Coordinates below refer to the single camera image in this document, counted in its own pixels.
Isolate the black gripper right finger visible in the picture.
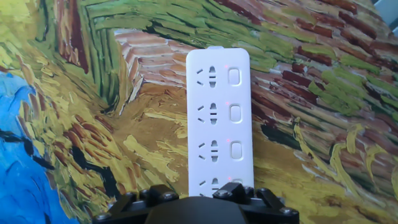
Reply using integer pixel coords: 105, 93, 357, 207
212, 182, 300, 224

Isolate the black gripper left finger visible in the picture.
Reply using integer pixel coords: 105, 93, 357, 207
92, 184, 180, 224

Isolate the white power strip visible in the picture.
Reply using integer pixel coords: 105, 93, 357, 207
185, 45, 256, 199

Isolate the painted wheat field cloth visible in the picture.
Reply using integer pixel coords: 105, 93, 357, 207
0, 0, 398, 224

